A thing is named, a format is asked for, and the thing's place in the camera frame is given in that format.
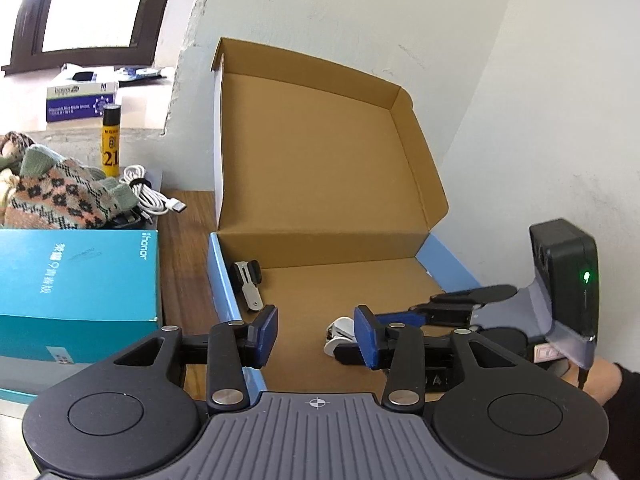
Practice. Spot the patterned knit cloth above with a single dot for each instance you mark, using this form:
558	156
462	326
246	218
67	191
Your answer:
55	190

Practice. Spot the dark framed window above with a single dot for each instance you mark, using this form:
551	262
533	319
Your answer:
95	10

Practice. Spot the blue and white flat packet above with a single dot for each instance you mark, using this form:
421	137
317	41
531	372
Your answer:
142	73

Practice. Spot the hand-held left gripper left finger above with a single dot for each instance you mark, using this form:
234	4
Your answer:
262	332

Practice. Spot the blue cardboard box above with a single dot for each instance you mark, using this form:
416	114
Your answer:
310	160

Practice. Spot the black and silver clip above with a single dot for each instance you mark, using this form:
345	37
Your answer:
248	287

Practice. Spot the teal product box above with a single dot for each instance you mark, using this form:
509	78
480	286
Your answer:
75	285

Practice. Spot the wooden desktop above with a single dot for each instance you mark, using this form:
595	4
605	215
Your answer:
185	260

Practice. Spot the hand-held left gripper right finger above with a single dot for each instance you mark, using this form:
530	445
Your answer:
367	337

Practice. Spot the white plastic clip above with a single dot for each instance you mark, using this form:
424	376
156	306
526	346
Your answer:
337	332

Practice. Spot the blue and white glove box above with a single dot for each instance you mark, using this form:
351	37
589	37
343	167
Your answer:
75	107

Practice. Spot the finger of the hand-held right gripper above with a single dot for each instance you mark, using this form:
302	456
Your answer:
345	355
465	300

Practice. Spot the person's right forearm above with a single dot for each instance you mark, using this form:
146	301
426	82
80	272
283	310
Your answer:
625	410

